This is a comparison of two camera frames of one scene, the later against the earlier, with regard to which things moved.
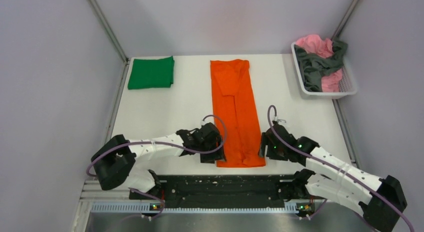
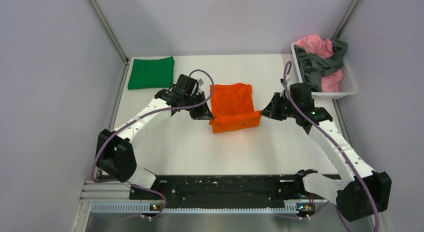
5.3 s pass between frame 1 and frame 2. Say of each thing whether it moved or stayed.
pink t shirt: stayed
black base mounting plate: stayed
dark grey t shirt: stayed
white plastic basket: stayed
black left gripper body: moved
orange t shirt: moved
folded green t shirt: stayed
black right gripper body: moved
